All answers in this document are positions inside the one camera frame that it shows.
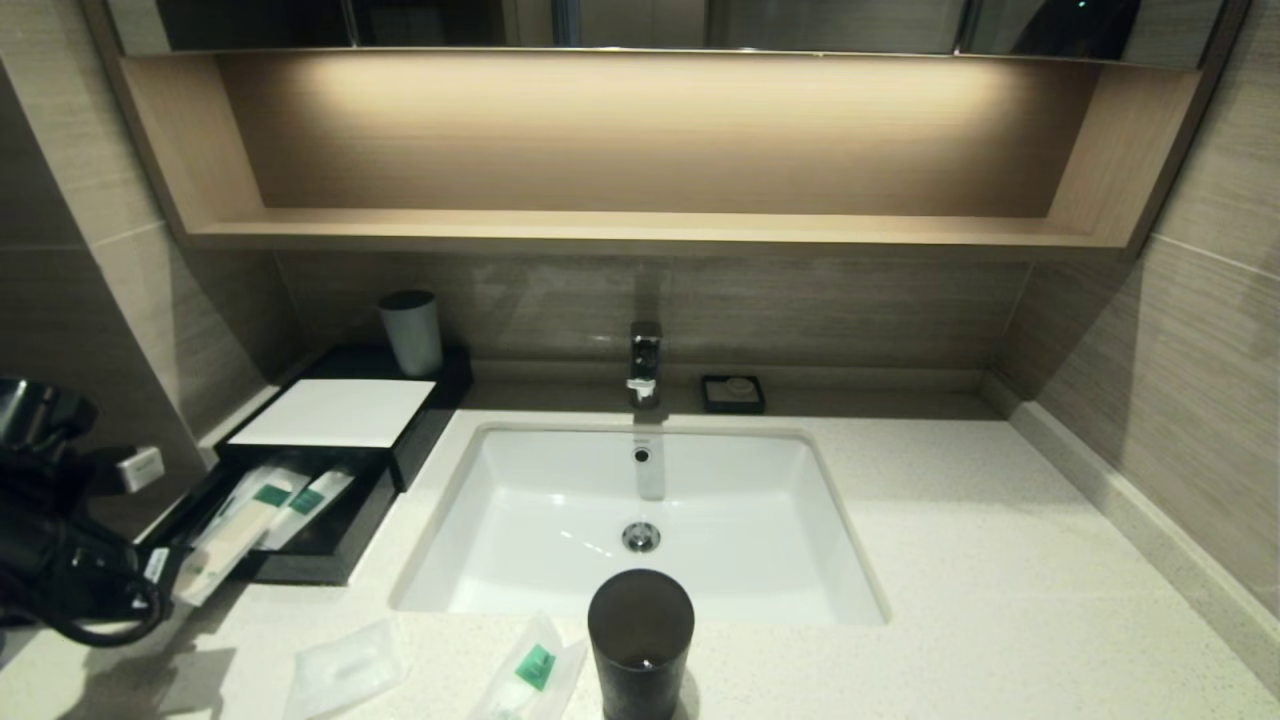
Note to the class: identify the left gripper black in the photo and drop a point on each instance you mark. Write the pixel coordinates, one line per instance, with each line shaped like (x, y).
(110, 580)

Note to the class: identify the long comb packet green label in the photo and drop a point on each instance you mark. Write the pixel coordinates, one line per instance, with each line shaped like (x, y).
(235, 540)

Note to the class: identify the black box drawer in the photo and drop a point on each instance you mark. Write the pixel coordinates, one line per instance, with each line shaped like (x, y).
(320, 565)

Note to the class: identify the clear square plastic packet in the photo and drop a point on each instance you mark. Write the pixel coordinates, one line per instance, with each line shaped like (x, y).
(345, 668)

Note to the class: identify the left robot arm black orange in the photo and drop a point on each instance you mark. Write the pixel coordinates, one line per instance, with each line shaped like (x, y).
(40, 480)

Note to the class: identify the slim white packet green label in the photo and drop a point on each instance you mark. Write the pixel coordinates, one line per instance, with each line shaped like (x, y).
(322, 492)

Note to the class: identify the pale grey tumbler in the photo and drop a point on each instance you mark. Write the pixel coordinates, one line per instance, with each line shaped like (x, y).
(412, 333)

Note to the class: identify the black tumbler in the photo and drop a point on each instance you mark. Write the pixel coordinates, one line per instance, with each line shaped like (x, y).
(640, 632)

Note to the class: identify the chrome sink drain plug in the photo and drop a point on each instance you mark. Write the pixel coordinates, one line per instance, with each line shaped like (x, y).
(641, 537)

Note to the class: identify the chrome basin faucet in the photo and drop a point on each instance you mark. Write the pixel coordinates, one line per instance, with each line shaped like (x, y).
(645, 358)

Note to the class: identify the black soap dish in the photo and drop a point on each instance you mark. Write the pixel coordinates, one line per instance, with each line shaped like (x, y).
(712, 399)

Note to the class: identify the white ceramic sink basin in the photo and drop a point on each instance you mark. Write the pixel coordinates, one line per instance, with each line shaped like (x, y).
(740, 520)

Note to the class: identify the round beige soap bar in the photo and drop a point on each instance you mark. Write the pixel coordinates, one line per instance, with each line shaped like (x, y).
(740, 385)

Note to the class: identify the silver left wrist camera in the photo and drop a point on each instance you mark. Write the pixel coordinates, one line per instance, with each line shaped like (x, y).
(140, 468)

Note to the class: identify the light wooden wall shelf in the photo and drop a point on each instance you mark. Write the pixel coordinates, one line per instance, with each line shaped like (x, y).
(640, 230)

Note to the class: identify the mirrored wall cabinet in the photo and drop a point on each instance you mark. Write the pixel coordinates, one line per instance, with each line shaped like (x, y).
(840, 22)

